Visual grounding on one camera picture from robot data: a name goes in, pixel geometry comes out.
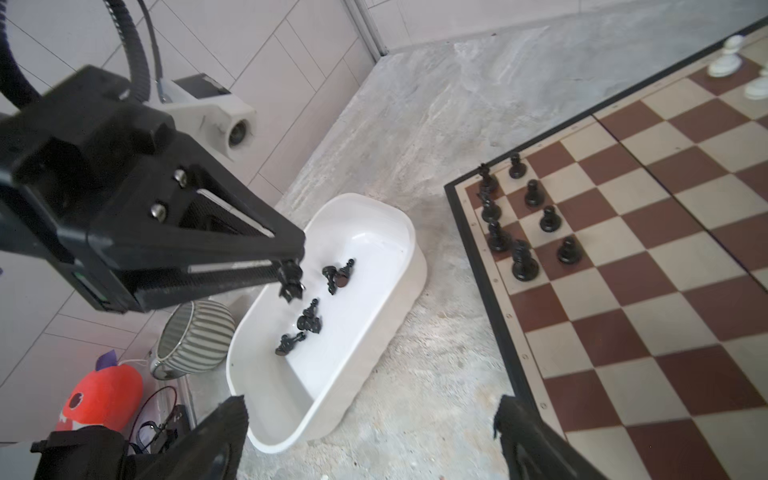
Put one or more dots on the red shark plush toy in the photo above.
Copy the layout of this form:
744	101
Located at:
108	396

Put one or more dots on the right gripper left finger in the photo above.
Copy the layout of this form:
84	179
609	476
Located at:
212	450

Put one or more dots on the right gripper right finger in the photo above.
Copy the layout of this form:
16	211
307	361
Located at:
533	450

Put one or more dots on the black chess king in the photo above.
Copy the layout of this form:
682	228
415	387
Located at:
525	268

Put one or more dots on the white plastic tray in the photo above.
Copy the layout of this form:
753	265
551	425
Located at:
300	365

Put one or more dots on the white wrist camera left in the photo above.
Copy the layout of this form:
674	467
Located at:
207	111

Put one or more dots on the folding chess board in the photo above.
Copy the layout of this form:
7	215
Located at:
643	340

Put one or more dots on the striped grey cup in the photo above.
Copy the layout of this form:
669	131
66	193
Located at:
196	339

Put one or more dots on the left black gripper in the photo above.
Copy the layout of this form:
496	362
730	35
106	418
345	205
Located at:
90	183

